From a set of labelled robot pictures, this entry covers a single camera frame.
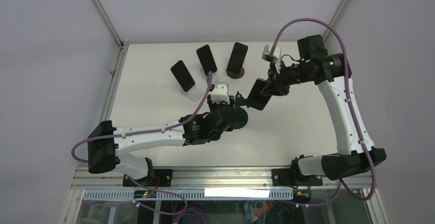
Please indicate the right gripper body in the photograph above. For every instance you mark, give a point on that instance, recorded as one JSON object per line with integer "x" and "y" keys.
{"x": 289, "y": 75}

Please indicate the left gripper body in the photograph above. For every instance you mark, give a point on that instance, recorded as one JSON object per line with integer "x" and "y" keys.
{"x": 212, "y": 105}

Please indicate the black phone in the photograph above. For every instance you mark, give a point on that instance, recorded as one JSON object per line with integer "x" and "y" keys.
{"x": 182, "y": 75}
{"x": 256, "y": 99}
{"x": 206, "y": 59}
{"x": 237, "y": 57}

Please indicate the white folding phone stand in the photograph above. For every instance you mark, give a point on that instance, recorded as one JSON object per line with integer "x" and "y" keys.
{"x": 212, "y": 78}

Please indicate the black tall clamp stand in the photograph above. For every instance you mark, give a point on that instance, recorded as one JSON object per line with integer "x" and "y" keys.
{"x": 241, "y": 115}

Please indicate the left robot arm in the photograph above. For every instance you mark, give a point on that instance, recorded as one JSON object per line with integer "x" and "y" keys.
{"x": 111, "y": 148}

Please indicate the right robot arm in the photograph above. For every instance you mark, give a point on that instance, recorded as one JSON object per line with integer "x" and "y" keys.
{"x": 356, "y": 152}

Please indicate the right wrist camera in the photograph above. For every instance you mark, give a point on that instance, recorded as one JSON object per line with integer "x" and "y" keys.
{"x": 275, "y": 58}

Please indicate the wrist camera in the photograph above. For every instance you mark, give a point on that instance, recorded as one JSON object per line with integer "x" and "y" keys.
{"x": 275, "y": 58}
{"x": 219, "y": 93}

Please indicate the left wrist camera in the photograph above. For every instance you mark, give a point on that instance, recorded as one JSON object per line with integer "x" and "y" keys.
{"x": 219, "y": 93}

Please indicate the aluminium frame rail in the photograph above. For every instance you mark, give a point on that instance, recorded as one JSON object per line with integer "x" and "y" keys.
{"x": 184, "y": 178}

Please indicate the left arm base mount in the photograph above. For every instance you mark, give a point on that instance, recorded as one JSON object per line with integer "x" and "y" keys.
{"x": 161, "y": 177}

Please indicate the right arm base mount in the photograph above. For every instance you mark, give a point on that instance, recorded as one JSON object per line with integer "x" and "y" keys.
{"x": 287, "y": 177}

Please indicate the white slotted cable duct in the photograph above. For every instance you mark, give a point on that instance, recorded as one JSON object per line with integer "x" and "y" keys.
{"x": 202, "y": 194}

